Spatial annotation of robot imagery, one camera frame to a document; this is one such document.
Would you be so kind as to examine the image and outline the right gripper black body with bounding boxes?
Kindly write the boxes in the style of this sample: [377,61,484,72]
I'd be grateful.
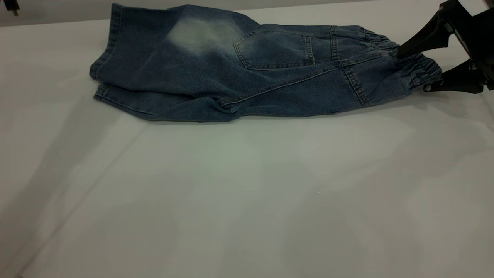
[448,7,494,92]

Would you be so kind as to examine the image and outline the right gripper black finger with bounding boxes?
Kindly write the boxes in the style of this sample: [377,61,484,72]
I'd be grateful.
[396,0,472,59]
[423,59,487,95]

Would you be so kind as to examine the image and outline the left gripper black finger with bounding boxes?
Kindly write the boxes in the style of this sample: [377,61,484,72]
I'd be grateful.
[3,0,20,17]

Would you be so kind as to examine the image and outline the blue denim pants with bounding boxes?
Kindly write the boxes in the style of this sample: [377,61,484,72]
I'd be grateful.
[90,3,442,123]

